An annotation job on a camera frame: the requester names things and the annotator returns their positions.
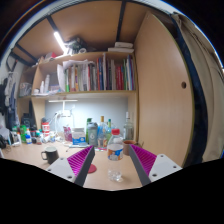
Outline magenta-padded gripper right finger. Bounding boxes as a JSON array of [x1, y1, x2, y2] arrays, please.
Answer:
[[128, 143, 183, 187]]

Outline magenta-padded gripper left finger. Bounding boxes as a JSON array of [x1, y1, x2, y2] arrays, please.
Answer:
[[44, 144, 96, 187]]

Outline clear red-capped water bottle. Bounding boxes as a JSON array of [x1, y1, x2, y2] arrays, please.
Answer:
[[106, 128, 125, 183]]

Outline brown ceramic cup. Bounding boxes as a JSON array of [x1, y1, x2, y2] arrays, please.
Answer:
[[122, 139, 139, 157]]

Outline blue and white tissue box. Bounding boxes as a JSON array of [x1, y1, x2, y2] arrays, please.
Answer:
[[71, 127, 88, 147]]

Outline black mug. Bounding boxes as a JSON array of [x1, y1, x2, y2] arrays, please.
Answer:
[[40, 146, 60, 165]]

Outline grey shaker bottle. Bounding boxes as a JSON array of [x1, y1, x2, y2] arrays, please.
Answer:
[[87, 122, 100, 148]]

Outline magenta snack pouch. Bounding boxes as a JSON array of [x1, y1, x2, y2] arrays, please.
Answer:
[[63, 125, 74, 143]]

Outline blue bottle with yellow cap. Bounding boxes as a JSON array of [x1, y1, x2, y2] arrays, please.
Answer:
[[97, 115, 109, 150]]

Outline tall clear glass bottle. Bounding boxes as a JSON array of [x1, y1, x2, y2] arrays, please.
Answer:
[[122, 111, 135, 141]]

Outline green plastic bottle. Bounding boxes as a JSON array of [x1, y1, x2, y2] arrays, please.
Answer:
[[85, 117, 93, 144]]

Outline slim green glass bottle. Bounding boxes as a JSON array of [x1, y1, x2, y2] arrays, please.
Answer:
[[106, 118, 113, 141]]

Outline red and white canister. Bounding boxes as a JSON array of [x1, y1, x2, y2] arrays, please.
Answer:
[[41, 121, 51, 136]]

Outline white power strip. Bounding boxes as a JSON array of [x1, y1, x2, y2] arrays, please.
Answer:
[[59, 109, 73, 118]]

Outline white under-shelf lamp bar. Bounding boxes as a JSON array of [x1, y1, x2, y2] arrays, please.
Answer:
[[47, 98, 79, 104]]

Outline wooden shelf unit with books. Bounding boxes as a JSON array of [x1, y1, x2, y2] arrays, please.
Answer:
[[16, 49, 140, 142]]

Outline hanging clothes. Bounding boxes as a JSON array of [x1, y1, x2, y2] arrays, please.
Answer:
[[0, 69, 22, 132]]

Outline white ceiling light bar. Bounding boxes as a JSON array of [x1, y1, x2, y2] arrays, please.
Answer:
[[52, 30, 68, 55]]

